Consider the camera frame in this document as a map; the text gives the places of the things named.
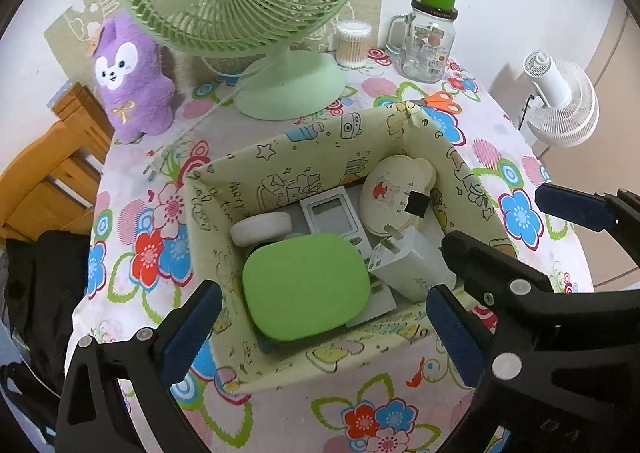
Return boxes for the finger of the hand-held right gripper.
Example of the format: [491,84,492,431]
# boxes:
[535,183,640,264]
[440,230,640,334]

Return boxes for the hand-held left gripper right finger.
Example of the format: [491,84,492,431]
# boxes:
[425,283,506,453]

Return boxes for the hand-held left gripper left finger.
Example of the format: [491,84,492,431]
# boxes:
[56,279,225,453]

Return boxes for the white power adapter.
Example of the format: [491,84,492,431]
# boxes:
[369,225,458,304]

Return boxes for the green perforated case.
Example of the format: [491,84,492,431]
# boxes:
[242,233,372,343]

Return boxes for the white round container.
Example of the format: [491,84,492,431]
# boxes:
[230,212,293,247]

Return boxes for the cream round compact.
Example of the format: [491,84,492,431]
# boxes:
[359,154,437,236]

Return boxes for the white remote control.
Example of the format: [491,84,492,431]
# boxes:
[299,186,398,329]

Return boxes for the cartoon print storage box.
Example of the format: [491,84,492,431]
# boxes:
[184,103,518,396]

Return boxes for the beige cabinet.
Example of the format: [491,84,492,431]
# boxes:
[542,0,640,291]

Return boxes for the small black square piece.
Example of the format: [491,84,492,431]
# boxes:
[406,191,430,217]

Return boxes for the white circulator fan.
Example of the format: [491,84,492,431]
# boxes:
[522,51,600,148]

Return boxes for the floral tablecloth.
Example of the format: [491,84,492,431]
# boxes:
[65,47,596,453]

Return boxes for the black clothing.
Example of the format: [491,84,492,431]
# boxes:
[0,230,93,434]

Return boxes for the glass mug jar green lid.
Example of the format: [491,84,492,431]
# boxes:
[385,0,461,84]

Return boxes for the wooden chair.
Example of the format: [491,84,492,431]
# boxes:
[0,82,116,249]

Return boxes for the purple plush toy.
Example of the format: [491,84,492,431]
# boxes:
[85,10,176,144]

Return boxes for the clear cotton swab jar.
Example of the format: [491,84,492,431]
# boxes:
[334,20,373,68]

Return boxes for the black fan cable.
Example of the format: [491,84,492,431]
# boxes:
[516,93,538,131]

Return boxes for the orange handled scissors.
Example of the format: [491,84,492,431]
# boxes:
[410,92,462,114]

